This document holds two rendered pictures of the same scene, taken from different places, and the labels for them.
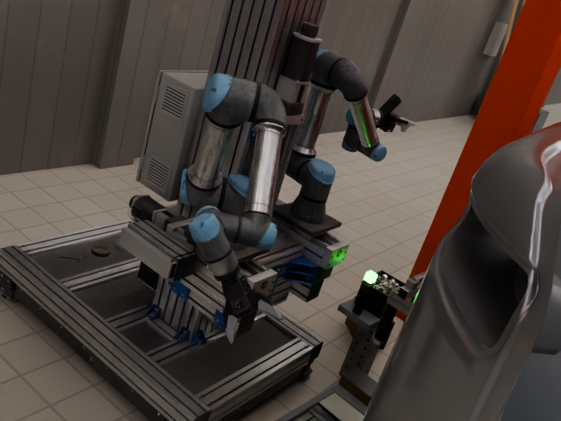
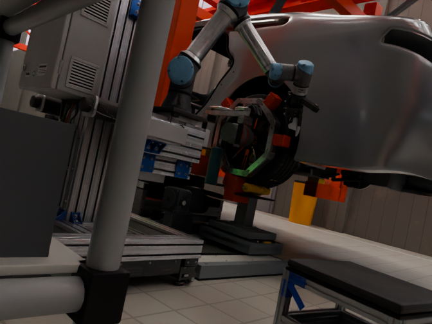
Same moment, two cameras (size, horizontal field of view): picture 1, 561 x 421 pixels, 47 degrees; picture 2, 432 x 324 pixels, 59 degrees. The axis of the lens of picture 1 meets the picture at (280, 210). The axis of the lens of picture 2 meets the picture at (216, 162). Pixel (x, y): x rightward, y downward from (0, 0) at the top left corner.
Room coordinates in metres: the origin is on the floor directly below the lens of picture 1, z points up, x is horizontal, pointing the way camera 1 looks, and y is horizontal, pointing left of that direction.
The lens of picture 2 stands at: (1.40, 1.93, 0.57)
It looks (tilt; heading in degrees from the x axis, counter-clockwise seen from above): 2 degrees up; 282
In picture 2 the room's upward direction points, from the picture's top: 12 degrees clockwise
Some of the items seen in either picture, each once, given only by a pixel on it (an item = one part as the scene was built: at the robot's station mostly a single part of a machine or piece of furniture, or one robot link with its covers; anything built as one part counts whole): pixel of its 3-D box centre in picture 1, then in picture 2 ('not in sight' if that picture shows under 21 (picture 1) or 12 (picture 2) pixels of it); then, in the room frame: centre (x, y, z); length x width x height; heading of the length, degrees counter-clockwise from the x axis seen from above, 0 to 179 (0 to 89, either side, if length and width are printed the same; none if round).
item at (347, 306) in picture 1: (378, 305); not in sight; (2.59, -0.56, 0.44); 0.43 x 0.17 x 0.03; 145
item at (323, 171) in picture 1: (317, 178); not in sight; (2.45, -0.10, 0.98); 0.13 x 0.12 x 0.14; 45
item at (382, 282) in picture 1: (381, 292); not in sight; (2.57, -0.54, 0.51); 0.20 x 0.14 x 0.13; 151
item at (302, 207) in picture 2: not in sight; (303, 202); (1.14, -4.89, 0.36); 0.47 x 0.45 x 0.72; 58
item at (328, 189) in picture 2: not in sight; (323, 183); (1.04, -2.67, 0.69); 0.52 x 0.17 x 0.35; 55
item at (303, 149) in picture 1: (313, 118); not in sight; (2.54, -0.02, 1.19); 0.15 x 0.12 x 0.55; 45
